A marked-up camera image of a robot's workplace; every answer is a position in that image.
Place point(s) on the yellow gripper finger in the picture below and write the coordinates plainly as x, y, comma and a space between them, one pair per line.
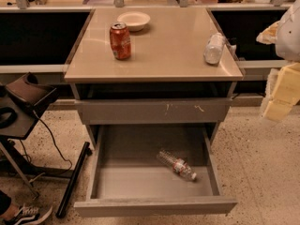
269, 35
282, 92

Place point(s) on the clear plastic water bottle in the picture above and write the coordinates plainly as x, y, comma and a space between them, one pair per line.
178, 165

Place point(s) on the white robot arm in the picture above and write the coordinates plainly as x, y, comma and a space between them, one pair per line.
288, 35

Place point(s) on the white crumpled plastic bottle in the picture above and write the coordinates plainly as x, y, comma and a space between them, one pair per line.
214, 49

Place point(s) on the closed grey upper drawer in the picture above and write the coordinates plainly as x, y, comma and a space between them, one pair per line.
152, 111

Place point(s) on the grey drawer cabinet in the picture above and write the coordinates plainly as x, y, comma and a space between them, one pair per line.
166, 61

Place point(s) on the open grey middle drawer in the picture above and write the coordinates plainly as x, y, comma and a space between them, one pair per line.
127, 179

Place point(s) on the white bowl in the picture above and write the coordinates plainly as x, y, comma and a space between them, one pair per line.
134, 20

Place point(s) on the orange soda can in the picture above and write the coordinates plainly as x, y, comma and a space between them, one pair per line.
120, 40

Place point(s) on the black VR headset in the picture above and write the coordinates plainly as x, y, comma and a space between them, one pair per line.
31, 96

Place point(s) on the black table leg bar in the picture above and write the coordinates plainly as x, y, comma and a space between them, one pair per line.
62, 209

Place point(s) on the black white sneaker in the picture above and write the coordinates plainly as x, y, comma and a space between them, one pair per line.
26, 215

